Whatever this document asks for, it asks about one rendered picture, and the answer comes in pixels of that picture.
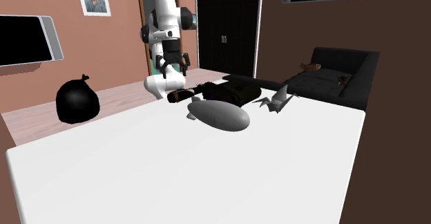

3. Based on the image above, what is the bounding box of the grey origami crane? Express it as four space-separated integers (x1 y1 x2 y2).
252 84 300 114

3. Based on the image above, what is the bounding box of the black bulky object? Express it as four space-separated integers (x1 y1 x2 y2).
200 81 262 109

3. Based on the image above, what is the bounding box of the black garbage bag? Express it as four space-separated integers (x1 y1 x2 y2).
55 73 101 125

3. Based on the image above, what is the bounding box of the black sofa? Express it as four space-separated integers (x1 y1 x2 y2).
282 46 381 111

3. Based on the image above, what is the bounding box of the black double-door wardrobe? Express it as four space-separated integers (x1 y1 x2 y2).
195 0 264 80

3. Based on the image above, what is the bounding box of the dark brown bottle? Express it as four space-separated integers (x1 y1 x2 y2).
166 84 204 104

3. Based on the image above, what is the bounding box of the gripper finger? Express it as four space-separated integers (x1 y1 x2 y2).
155 55 169 80
181 52 192 77

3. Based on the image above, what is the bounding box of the white table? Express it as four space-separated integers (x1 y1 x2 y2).
6 79 367 224

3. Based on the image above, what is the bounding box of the black low table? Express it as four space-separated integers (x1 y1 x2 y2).
222 73 287 92

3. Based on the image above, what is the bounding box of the grey blimp-shaped object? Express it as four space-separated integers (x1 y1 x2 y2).
186 96 251 133

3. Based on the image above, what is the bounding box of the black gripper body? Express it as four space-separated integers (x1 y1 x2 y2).
162 39 184 66

